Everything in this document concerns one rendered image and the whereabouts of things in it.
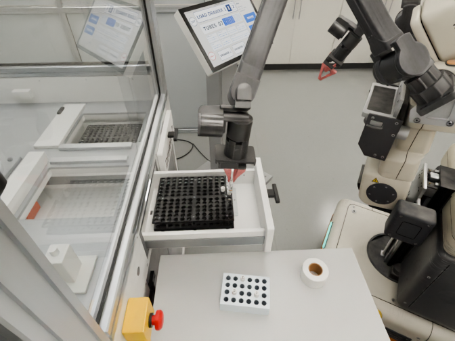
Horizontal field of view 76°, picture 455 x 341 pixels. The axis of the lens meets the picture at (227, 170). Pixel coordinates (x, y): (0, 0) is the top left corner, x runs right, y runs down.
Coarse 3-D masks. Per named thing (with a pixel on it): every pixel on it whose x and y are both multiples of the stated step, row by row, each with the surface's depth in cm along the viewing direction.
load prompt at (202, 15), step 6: (216, 6) 143; (222, 6) 145; (228, 6) 148; (234, 6) 150; (198, 12) 135; (204, 12) 138; (210, 12) 140; (216, 12) 142; (222, 12) 144; (228, 12) 147; (198, 18) 135; (204, 18) 137; (210, 18) 139
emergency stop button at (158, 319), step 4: (156, 312) 61; (160, 312) 61; (152, 316) 61; (156, 316) 60; (160, 316) 61; (152, 320) 61; (156, 320) 60; (160, 320) 60; (152, 324) 61; (156, 324) 60; (160, 324) 60; (156, 328) 60; (160, 328) 60
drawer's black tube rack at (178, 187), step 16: (208, 176) 91; (224, 176) 91; (160, 192) 90; (176, 192) 86; (192, 192) 86; (208, 192) 86; (224, 192) 86; (160, 208) 81; (176, 208) 85; (192, 208) 81; (208, 208) 81; (224, 208) 82; (160, 224) 80; (176, 224) 81; (192, 224) 81; (208, 224) 81; (224, 224) 82
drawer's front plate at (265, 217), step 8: (256, 168) 91; (256, 176) 92; (256, 184) 92; (264, 184) 85; (256, 192) 93; (264, 192) 82; (264, 200) 80; (264, 208) 78; (264, 216) 78; (264, 224) 78; (272, 224) 74; (272, 232) 74; (264, 240) 79; (272, 240) 76; (264, 248) 79
